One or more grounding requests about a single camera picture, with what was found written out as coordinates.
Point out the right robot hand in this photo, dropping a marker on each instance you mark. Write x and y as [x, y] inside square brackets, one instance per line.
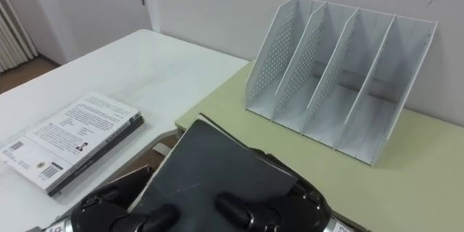
[301, 214]

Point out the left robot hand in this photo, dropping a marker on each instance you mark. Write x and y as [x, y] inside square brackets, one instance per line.
[98, 214]

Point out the dark grey book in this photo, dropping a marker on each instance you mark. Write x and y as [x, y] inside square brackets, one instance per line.
[214, 166]

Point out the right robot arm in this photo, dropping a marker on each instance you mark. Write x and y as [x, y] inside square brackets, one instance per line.
[339, 227]

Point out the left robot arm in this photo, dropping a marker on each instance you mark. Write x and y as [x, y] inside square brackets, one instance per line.
[58, 227]

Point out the white paperback book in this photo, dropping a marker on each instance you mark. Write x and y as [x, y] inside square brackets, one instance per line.
[72, 134]

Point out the pale green desk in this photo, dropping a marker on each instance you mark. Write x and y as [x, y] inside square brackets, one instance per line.
[398, 181]

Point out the white perforated file rack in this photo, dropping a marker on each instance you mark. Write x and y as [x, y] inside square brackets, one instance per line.
[337, 90]

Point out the white desk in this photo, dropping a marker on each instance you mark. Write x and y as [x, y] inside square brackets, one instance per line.
[145, 76]

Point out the white radiator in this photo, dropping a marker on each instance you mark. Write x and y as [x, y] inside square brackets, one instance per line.
[12, 40]

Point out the white door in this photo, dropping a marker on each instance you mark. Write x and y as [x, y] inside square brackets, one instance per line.
[98, 18]

